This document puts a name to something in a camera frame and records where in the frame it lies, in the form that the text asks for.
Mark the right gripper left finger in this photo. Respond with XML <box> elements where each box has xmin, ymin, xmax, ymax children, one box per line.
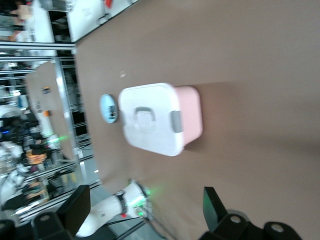
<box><xmin>0</xmin><ymin>184</ymin><xmax>91</xmax><ymax>240</ymax></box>

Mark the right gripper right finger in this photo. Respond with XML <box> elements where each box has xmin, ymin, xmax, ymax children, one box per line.
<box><xmin>198</xmin><ymin>186</ymin><xmax>303</xmax><ymax>240</ymax></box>

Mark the light blue round plate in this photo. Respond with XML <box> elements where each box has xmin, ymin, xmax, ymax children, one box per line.
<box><xmin>99</xmin><ymin>93</ymin><xmax>120</xmax><ymax>125</ymax></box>

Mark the brown cardboard panel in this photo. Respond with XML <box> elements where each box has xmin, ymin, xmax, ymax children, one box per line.
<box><xmin>25</xmin><ymin>61</ymin><xmax>77</xmax><ymax>162</ymax></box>

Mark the pink storage box white lid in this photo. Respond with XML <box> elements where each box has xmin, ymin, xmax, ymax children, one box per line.
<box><xmin>118</xmin><ymin>82</ymin><xmax>204</xmax><ymax>157</ymax></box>

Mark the white cabinet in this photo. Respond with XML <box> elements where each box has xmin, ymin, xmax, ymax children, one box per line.
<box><xmin>67</xmin><ymin>0</ymin><xmax>141</xmax><ymax>43</ymax></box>

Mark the aluminium frame profile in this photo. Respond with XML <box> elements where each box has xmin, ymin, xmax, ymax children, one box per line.
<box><xmin>0</xmin><ymin>41</ymin><xmax>103</xmax><ymax>191</ymax></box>

